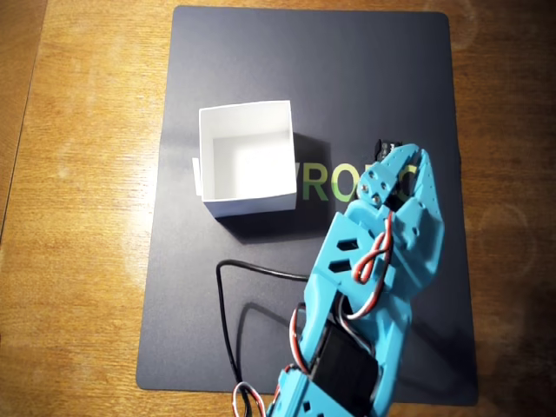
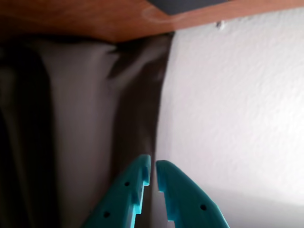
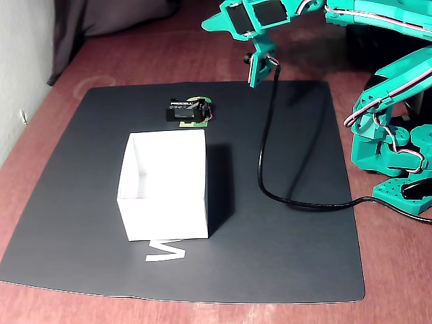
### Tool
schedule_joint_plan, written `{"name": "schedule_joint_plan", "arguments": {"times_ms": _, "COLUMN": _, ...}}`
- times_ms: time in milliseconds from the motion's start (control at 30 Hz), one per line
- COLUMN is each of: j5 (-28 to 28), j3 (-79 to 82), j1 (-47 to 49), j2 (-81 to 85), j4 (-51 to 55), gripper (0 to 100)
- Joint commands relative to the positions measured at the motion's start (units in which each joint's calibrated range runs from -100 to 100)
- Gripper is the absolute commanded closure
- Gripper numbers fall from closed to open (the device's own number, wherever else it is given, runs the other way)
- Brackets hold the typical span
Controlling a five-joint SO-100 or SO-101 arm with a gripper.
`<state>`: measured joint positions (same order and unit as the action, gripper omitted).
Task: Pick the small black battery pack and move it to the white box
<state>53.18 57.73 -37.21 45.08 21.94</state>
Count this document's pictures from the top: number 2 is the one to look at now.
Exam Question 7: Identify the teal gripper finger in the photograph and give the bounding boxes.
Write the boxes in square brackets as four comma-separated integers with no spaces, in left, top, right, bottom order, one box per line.
[155,160,230,228]
[79,153,152,228]

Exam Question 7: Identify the grey curtain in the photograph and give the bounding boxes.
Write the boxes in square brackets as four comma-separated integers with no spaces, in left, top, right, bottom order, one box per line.
[0,32,176,228]

